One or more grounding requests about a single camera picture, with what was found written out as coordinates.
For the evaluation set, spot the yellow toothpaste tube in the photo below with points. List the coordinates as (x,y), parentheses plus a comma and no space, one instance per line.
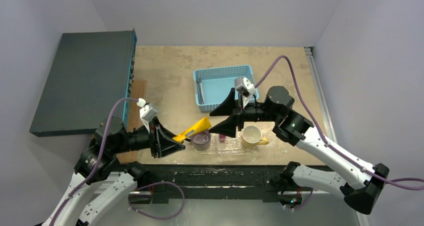
(200,126)

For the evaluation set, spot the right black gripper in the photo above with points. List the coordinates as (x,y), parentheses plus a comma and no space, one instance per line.
(238,114)

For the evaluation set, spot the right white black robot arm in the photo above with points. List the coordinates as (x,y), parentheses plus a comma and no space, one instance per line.
(358,182)

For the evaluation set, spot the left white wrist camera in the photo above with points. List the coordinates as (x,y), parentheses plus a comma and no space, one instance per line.
(147,110)

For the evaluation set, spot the light blue perforated basket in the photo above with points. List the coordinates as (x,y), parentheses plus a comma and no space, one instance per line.
(216,84)

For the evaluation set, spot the dark grey flat box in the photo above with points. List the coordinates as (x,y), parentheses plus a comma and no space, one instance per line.
(91,72)

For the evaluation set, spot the pink toothpaste tube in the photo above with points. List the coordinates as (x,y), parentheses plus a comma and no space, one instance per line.
(221,138)

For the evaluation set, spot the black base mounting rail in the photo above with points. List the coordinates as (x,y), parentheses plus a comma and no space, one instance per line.
(267,183)

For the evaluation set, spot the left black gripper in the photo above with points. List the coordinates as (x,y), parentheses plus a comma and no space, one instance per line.
(164,143)

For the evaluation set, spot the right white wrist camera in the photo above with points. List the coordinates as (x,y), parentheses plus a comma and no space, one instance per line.
(245,88)

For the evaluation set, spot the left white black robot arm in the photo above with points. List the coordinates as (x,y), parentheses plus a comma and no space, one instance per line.
(99,160)

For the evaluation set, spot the purple translucent mug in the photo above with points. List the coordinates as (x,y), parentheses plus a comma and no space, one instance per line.
(201,141)

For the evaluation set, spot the grey toothbrush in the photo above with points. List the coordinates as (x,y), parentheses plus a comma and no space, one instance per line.
(200,91)

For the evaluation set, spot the clear textured oval tray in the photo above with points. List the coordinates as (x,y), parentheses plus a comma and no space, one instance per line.
(230,146)

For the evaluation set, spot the yellow mug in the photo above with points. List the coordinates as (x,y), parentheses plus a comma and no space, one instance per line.
(251,137)

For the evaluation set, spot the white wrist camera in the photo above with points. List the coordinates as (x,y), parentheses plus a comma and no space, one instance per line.
(147,110)
(245,88)

